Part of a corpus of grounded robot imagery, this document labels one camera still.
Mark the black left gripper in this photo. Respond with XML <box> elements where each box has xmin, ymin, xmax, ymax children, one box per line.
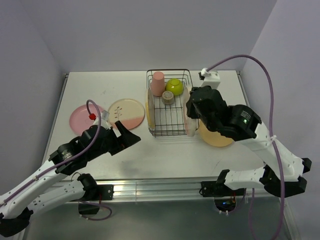
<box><xmin>87</xmin><ymin>120</ymin><xmax>140</xmax><ymax>161</ymax></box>

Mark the lime green bowl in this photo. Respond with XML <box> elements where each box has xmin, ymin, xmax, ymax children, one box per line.
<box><xmin>165</xmin><ymin>78</ymin><xmax>184</xmax><ymax>96</ymax></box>

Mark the small speckled ceramic cup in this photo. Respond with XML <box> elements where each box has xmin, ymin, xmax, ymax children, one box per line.
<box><xmin>161</xmin><ymin>91</ymin><xmax>175</xmax><ymax>105</ymax></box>

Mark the cream and yellow plate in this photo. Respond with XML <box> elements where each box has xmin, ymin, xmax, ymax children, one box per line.
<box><xmin>145</xmin><ymin>88</ymin><xmax>156</xmax><ymax>129</ymax></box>

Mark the orange round plate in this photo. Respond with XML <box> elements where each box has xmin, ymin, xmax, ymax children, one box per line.
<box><xmin>198</xmin><ymin>121</ymin><xmax>234</xmax><ymax>148</ymax></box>

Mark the salmon pink cup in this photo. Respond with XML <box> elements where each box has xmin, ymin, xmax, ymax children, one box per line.
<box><xmin>150</xmin><ymin>71</ymin><xmax>166</xmax><ymax>97</ymax></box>

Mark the solid pink plate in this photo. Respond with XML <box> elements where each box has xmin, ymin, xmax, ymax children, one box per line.
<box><xmin>69</xmin><ymin>103</ymin><xmax>98</xmax><ymax>136</ymax></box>

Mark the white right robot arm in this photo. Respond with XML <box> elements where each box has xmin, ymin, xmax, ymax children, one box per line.
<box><xmin>184</xmin><ymin>86</ymin><xmax>312</xmax><ymax>198</ymax></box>

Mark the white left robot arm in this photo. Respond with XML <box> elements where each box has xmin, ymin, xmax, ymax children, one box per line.
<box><xmin>0</xmin><ymin>121</ymin><xmax>141</xmax><ymax>238</ymax></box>

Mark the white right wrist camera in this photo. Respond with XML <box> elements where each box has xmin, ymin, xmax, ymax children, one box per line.
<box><xmin>198</xmin><ymin>68</ymin><xmax>221</xmax><ymax>89</ymax></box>

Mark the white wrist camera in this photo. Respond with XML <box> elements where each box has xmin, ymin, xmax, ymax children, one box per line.
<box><xmin>198</xmin><ymin>68</ymin><xmax>221</xmax><ymax>89</ymax></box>
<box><xmin>91</xmin><ymin>110</ymin><xmax>112</xmax><ymax>129</ymax></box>

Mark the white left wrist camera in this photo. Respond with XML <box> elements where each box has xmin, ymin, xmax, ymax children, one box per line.
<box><xmin>91</xmin><ymin>110</ymin><xmax>112</xmax><ymax>129</ymax></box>

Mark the black wire dish rack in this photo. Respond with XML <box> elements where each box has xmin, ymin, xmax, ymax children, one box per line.
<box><xmin>146</xmin><ymin>68</ymin><xmax>193</xmax><ymax>137</ymax></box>

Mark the aluminium table edge rail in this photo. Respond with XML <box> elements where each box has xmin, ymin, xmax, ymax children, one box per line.
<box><xmin>49</xmin><ymin>174</ymin><xmax>276</xmax><ymax>206</ymax></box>

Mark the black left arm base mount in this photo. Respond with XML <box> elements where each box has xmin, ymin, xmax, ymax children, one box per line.
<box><xmin>76</xmin><ymin>173</ymin><xmax>114</xmax><ymax>219</ymax></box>

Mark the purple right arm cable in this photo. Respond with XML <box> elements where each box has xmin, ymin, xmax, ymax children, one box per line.
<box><xmin>206</xmin><ymin>54</ymin><xmax>286</xmax><ymax>240</ymax></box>

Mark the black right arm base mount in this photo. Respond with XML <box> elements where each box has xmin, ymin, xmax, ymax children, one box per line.
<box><xmin>198</xmin><ymin>169</ymin><xmax>247</xmax><ymax>216</ymax></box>

